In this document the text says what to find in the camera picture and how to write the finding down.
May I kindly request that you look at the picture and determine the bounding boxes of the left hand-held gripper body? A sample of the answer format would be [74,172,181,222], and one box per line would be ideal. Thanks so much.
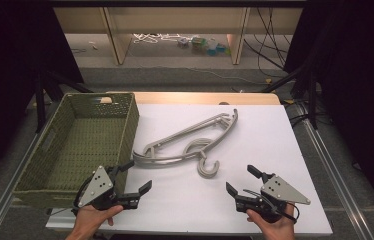
[72,164,141,215]

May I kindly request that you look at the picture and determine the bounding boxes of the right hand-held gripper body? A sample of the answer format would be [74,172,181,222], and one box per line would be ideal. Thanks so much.
[235,173,312,224]

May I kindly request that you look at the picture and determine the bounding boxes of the grey plastic clothes hanger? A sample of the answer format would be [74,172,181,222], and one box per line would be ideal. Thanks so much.
[132,108,239,168]
[132,108,239,180]

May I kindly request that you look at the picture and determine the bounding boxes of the green woven basket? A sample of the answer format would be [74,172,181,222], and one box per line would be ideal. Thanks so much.
[12,92,140,209]

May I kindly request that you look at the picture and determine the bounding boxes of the person's left hand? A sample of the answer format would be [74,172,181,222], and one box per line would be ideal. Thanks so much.
[74,204,124,238]

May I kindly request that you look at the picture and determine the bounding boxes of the person's right hand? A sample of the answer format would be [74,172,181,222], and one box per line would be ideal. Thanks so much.
[246,203,297,240]

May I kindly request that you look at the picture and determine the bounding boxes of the white table sheet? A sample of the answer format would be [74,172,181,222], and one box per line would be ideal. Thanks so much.
[45,103,333,238]

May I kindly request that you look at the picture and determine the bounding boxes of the black metal stand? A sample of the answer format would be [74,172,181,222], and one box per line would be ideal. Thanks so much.
[260,62,320,131]
[34,68,93,134]

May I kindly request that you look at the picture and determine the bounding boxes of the black curtain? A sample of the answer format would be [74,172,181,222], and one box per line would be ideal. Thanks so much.
[284,0,374,221]
[0,0,85,201]

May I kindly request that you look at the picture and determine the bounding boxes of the pile of colourful toys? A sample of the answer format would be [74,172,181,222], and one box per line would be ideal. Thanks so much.
[177,35,232,57]

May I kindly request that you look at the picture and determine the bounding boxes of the light wooden shelf unit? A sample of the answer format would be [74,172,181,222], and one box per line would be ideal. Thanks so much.
[53,6,304,66]

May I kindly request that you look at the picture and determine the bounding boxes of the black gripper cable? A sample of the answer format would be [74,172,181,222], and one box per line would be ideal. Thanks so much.
[243,188,301,224]

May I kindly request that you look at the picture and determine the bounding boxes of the aluminium rail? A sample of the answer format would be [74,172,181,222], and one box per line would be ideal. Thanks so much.
[294,101,374,240]
[0,99,59,240]

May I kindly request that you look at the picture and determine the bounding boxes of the white rope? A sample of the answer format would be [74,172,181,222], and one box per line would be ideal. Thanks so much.
[132,32,184,45]

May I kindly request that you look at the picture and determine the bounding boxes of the bundle of black cables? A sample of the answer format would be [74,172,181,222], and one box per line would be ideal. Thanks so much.
[243,8,293,80]

